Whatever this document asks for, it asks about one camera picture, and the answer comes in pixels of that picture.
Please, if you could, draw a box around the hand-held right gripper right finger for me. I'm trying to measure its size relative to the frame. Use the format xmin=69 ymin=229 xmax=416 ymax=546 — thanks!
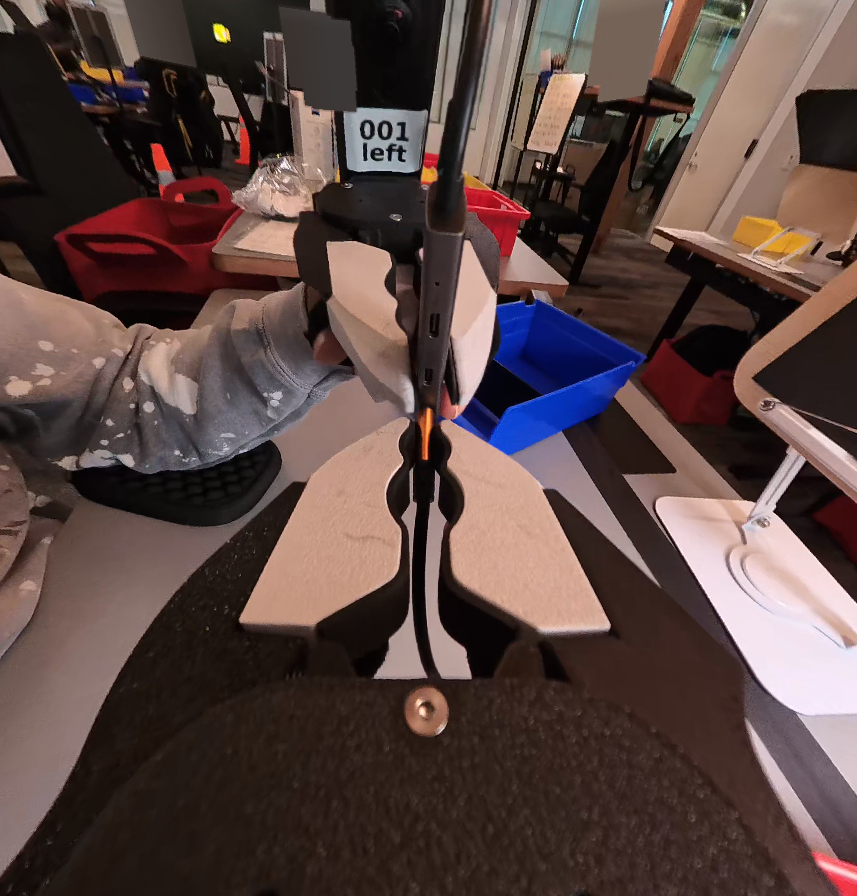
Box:
xmin=439 ymin=420 xmax=611 ymax=653

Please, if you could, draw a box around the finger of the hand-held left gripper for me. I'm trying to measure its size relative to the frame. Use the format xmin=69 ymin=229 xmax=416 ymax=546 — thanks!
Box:
xmin=440 ymin=240 xmax=501 ymax=420
xmin=325 ymin=240 xmax=420 ymax=416

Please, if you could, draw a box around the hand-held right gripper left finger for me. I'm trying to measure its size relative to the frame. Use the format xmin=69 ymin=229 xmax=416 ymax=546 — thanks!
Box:
xmin=239 ymin=419 xmax=411 ymax=651

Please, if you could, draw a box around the black cable with orange plugs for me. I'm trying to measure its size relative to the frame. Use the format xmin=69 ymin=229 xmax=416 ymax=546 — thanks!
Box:
xmin=409 ymin=407 xmax=445 ymax=681

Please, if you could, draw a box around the thick black hub cable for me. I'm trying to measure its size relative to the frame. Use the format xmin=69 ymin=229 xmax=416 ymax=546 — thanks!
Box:
xmin=427 ymin=0 xmax=497 ymax=235

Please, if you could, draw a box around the blue plastic bin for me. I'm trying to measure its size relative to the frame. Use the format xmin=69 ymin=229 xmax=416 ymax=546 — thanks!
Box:
xmin=463 ymin=297 xmax=648 ymax=456

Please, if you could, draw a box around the red plastic bin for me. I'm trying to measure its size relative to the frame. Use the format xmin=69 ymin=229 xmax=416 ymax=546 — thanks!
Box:
xmin=812 ymin=849 xmax=857 ymax=896

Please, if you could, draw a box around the person's left forearm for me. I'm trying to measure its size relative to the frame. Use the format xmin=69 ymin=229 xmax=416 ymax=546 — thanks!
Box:
xmin=0 ymin=262 xmax=357 ymax=475

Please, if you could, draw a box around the person's left hand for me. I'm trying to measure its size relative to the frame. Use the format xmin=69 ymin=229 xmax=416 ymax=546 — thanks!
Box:
xmin=311 ymin=323 xmax=355 ymax=368

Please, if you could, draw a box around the wood-edged table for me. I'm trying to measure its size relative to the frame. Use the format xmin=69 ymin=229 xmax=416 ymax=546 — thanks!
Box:
xmin=211 ymin=210 xmax=571 ymax=298

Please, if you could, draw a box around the black bin divider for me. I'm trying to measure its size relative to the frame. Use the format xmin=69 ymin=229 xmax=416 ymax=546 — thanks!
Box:
xmin=479 ymin=358 xmax=544 ymax=421

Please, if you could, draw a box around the red ribbed storage bin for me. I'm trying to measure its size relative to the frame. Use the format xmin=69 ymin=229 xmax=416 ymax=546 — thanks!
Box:
xmin=423 ymin=153 xmax=532 ymax=239

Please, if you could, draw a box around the black monitor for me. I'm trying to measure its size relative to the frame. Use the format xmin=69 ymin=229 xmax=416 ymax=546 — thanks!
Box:
xmin=182 ymin=0 xmax=293 ymax=79

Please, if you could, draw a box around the black office chair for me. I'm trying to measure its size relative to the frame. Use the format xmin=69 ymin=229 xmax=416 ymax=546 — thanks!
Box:
xmin=526 ymin=140 xmax=614 ymax=270

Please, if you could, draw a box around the crumpled foil wrap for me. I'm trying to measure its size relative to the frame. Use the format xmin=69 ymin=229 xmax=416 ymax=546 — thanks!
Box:
xmin=231 ymin=154 xmax=331 ymax=219

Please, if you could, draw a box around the black padded wrist rest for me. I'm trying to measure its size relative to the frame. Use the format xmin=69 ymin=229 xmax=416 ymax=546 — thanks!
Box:
xmin=70 ymin=440 xmax=284 ymax=527

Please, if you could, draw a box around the white paper easel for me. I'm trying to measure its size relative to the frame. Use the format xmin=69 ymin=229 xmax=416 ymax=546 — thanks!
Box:
xmin=525 ymin=72 xmax=587 ymax=156

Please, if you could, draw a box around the black-legged side table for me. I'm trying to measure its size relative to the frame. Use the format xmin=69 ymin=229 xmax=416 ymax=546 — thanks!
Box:
xmin=652 ymin=225 xmax=845 ymax=359

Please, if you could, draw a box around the white board stand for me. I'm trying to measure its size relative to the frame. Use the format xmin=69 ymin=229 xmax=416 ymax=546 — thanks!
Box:
xmin=655 ymin=399 xmax=857 ymax=716

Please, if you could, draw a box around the small yellow bin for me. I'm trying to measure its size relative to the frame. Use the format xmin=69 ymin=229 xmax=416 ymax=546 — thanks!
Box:
xmin=732 ymin=216 xmax=820 ymax=261

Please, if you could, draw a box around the person's patterned clothing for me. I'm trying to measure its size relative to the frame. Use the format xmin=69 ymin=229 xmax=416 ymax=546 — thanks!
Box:
xmin=0 ymin=427 xmax=74 ymax=683

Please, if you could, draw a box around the red zigzag bag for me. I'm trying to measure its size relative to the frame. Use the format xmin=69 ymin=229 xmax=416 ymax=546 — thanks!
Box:
xmin=812 ymin=492 xmax=857 ymax=562

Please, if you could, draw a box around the small wooden board stand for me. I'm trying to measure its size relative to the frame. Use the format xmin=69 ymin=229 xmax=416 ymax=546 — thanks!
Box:
xmin=778 ymin=90 xmax=857 ymax=246

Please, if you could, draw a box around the red tote with handles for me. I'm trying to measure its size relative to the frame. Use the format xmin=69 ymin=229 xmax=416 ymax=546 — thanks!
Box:
xmin=54 ymin=176 xmax=275 ymax=303

